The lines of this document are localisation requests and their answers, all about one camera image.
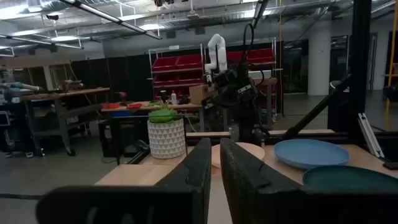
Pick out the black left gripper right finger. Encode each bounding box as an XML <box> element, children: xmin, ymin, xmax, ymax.
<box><xmin>220</xmin><ymin>138</ymin><xmax>398</xmax><ymax>224</ymax></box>

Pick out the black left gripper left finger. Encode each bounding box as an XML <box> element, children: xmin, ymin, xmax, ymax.
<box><xmin>35</xmin><ymin>138</ymin><xmax>213</xmax><ymax>224</ymax></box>

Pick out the teal plate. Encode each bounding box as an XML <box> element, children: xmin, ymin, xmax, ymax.
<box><xmin>302</xmin><ymin>165</ymin><xmax>398</xmax><ymax>191</ymax></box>

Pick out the cardboard box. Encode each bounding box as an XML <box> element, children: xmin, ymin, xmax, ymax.
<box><xmin>188</xmin><ymin>84</ymin><xmax>215</xmax><ymax>105</ymax></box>

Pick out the cream plate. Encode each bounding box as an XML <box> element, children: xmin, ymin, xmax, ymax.
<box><xmin>211</xmin><ymin>142</ymin><xmax>266</xmax><ymax>177</ymax></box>

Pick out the succulent in white patterned pot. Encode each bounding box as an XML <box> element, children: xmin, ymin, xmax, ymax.
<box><xmin>147</xmin><ymin>104</ymin><xmax>187</xmax><ymax>160</ymax></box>

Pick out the metal rack with red bins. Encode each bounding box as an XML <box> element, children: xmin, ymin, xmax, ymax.
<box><xmin>148</xmin><ymin>37</ymin><xmax>277</xmax><ymax>122</ymax></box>

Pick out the blue plate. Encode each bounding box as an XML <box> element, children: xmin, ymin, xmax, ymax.
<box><xmin>273</xmin><ymin>139</ymin><xmax>351</xmax><ymax>170</ymax></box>

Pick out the white round column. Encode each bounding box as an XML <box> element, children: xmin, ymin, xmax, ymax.
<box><xmin>307</xmin><ymin>21</ymin><xmax>332</xmax><ymax>96</ymax></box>

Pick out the wooden work table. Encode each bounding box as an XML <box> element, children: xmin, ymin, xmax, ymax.
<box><xmin>101</xmin><ymin>100</ymin><xmax>206</xmax><ymax>133</ymax></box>

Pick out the silver aluminium extrusion bar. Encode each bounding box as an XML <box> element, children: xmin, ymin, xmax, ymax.
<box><xmin>357</xmin><ymin>112</ymin><xmax>386</xmax><ymax>159</ymax></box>

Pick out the yellow pole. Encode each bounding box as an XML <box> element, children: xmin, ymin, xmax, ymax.
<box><xmin>384</xmin><ymin>0</ymin><xmax>398</xmax><ymax>131</ymax></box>

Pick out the wooden workbench with grey legs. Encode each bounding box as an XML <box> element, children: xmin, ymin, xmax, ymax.
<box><xmin>20</xmin><ymin>87</ymin><xmax>111</xmax><ymax>157</ymax></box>

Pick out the black aluminium table frame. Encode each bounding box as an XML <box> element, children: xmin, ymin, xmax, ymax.
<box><xmin>127</xmin><ymin>0</ymin><xmax>398</xmax><ymax>170</ymax></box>

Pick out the black ceiling light rail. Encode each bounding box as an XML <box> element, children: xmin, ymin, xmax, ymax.
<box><xmin>58</xmin><ymin>0</ymin><xmax>163</xmax><ymax>40</ymax></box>

